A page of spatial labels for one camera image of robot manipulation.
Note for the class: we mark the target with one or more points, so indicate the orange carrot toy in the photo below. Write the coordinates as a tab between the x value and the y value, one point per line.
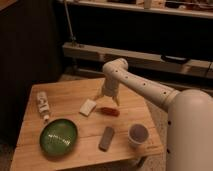
110	111

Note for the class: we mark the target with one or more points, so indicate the white sponge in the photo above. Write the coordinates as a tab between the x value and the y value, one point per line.
87	107

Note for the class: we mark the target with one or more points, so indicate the grey rectangular block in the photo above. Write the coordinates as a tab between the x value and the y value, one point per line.
106	139

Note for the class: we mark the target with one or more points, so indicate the wooden shelf unit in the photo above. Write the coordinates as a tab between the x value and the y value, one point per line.
95	31

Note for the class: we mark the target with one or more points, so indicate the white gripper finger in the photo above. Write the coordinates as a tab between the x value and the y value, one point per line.
116	100
98	96

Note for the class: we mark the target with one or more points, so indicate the black flat object on shelf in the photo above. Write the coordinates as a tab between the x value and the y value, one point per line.
174	59

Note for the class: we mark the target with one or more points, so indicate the white tube bottle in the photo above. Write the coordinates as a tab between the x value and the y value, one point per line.
43	105

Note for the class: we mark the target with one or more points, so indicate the white paper cup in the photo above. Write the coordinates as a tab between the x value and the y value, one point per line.
137	135

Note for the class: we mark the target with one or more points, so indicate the green ceramic bowl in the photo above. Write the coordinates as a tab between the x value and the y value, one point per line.
58	137

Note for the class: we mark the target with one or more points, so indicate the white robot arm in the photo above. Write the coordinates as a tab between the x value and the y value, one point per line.
190	116

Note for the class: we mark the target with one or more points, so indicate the wooden table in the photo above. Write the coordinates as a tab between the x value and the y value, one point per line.
65	99

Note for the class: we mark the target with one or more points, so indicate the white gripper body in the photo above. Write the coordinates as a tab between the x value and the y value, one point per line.
110	87

